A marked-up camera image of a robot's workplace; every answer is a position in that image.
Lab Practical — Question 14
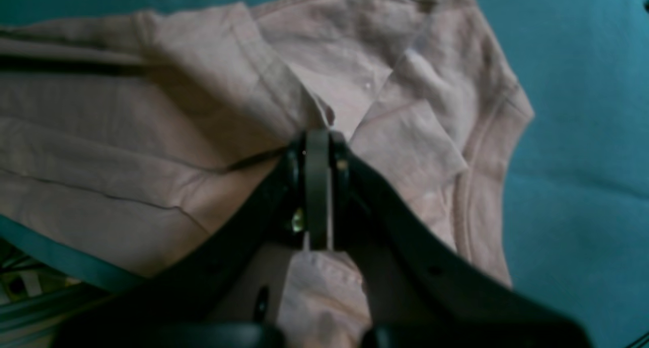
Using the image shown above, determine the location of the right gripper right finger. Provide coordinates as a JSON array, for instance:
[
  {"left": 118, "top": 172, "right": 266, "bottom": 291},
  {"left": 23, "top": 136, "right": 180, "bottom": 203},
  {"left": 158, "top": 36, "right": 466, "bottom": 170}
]
[{"left": 319, "top": 130, "right": 591, "bottom": 347}]

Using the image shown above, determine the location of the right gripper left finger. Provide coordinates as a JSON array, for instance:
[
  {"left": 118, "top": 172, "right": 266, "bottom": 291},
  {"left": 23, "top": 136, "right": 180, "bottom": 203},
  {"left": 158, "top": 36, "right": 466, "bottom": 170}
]
[{"left": 53, "top": 130, "right": 320, "bottom": 347}]

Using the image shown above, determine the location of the pink t-shirt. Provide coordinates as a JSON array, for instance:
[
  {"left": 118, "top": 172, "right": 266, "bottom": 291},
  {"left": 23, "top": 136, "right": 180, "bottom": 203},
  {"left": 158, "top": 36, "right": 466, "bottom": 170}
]
[{"left": 2, "top": 0, "right": 533, "bottom": 347}]

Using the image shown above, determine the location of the blue table cloth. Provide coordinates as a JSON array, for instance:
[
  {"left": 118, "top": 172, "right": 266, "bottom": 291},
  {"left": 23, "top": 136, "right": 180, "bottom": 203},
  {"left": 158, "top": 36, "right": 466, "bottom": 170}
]
[{"left": 0, "top": 0, "right": 649, "bottom": 348}]

